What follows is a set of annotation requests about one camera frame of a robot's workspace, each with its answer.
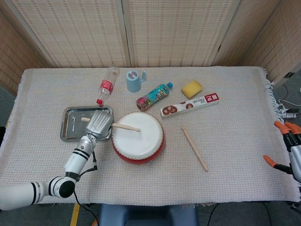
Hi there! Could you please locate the left silver black-fingered robot hand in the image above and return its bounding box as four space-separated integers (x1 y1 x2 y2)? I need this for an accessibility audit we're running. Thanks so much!
85 110 115 141

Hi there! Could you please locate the right silver orange-tipped robot hand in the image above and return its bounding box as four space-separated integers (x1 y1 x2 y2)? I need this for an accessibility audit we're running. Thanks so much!
262 120 301 183

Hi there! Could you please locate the wooden drumstick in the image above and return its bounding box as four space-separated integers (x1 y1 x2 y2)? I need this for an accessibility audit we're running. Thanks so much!
181 127 209 172
81 117 141 132

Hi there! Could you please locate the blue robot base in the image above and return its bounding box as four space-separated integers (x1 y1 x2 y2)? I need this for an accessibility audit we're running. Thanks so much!
98 203 199 226

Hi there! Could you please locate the red drum with white skin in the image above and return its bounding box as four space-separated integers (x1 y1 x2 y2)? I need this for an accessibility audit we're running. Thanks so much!
111 112 166 165

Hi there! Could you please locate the rectangular steel tray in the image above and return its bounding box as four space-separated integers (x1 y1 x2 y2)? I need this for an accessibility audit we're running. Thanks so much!
60 106 114 142

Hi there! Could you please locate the clear plastic bottle red cap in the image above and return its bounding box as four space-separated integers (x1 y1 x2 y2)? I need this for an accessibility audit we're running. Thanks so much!
95 66 120 107

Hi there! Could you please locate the white power strip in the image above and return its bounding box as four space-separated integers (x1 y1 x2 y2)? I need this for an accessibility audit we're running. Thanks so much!
281 109 297 119

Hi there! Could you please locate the light blue plastic cup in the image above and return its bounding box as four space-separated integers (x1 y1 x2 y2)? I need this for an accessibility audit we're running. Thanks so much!
125 69 148 93

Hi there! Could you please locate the white woven tablecloth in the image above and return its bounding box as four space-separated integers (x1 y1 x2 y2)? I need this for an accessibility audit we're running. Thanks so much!
0 66 299 205

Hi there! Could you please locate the colourful drink bottle blue cap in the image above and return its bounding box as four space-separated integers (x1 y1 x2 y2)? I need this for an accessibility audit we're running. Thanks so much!
135 81 174 112

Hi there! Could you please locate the long cling film box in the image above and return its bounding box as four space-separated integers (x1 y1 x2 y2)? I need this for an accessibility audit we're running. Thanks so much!
160 93 222 120

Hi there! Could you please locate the bamboo folding screen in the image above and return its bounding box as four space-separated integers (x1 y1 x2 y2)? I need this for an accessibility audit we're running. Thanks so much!
0 0 301 89

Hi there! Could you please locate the yellow sponge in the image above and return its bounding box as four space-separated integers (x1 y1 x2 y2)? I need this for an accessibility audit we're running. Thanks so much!
181 80 204 99

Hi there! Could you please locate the black floor cable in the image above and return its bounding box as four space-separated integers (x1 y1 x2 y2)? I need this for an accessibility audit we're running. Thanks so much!
206 202 222 226

